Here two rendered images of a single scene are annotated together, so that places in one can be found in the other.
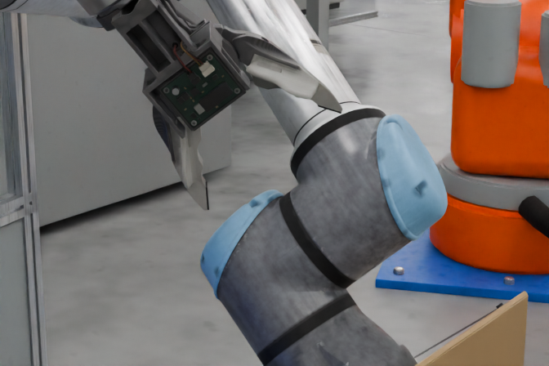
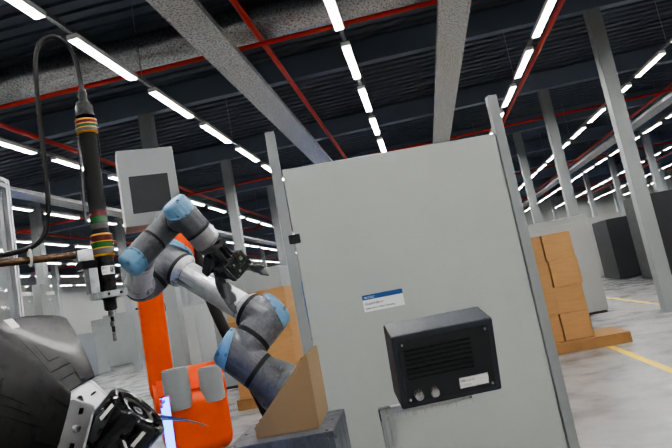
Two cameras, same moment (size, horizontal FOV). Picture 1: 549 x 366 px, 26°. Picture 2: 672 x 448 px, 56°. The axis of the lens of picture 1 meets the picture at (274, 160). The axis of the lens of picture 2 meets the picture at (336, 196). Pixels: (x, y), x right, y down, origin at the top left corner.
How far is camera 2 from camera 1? 1.07 m
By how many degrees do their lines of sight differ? 43
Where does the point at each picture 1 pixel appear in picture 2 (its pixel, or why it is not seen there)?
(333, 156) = (254, 306)
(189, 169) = (232, 297)
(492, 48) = (179, 390)
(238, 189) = not seen: outside the picture
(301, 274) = (255, 345)
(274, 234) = (242, 335)
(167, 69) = (230, 259)
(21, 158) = not seen: hidden behind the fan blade
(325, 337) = (270, 362)
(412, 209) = (283, 315)
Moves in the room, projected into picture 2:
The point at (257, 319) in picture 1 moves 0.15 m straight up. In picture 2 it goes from (245, 364) to (237, 313)
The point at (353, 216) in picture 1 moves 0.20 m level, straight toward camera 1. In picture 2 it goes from (267, 321) to (295, 317)
